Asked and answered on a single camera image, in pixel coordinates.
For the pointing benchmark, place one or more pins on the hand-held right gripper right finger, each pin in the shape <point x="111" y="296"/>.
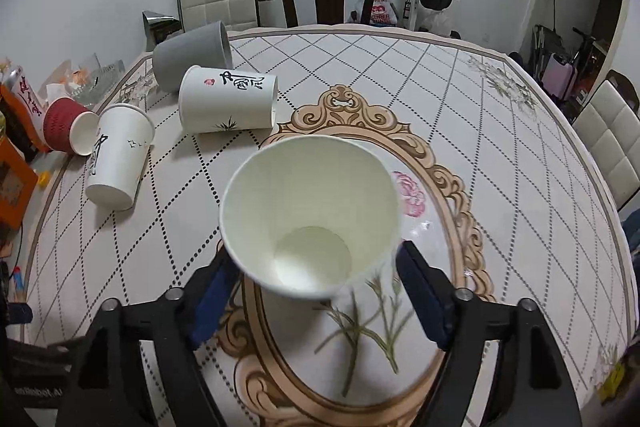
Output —
<point x="424" y="302"/>

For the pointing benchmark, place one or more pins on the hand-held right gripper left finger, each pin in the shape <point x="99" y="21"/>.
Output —
<point x="209" y="309"/>

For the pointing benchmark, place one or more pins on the large plain white paper cup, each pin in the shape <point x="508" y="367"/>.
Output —
<point x="310" y="187"/>

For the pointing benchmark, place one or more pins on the white cup with bird print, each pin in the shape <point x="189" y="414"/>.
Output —
<point x="117" y="152"/>

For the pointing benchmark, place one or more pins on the white cup with black calligraphy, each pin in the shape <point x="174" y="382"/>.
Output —
<point x="225" y="104"/>

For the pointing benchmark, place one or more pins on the red ribbed cup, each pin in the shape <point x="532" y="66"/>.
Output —
<point x="60" y="122"/>

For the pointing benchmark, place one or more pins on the grey cup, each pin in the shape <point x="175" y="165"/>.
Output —
<point x="187" y="57"/>

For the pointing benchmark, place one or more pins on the patterned tablecloth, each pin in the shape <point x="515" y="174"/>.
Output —
<point x="500" y="187"/>

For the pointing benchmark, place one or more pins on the orange box with dark window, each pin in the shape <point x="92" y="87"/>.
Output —
<point x="12" y="187"/>

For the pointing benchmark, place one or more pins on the yellow packet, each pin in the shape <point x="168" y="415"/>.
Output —
<point x="612" y="382"/>

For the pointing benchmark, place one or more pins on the orange box with red print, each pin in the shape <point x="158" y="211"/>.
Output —
<point x="22" y="117"/>

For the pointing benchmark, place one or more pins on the pink suitcase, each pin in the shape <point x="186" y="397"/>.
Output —
<point x="557" y="77"/>

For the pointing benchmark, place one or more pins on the shiny silver box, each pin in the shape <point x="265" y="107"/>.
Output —
<point x="157" y="29"/>

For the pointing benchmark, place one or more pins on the red and white plastic bag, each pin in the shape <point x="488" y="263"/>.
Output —
<point x="382" y="12"/>

